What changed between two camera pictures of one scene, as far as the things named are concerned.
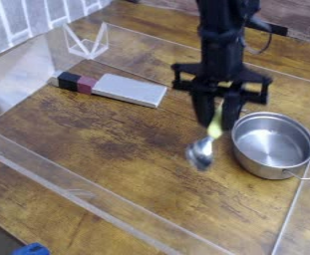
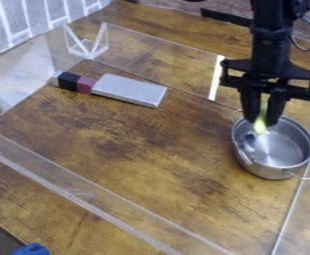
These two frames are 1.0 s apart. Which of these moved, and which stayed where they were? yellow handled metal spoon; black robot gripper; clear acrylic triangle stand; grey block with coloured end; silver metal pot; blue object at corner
Moved: black robot gripper; yellow handled metal spoon
Stayed: silver metal pot; grey block with coloured end; blue object at corner; clear acrylic triangle stand
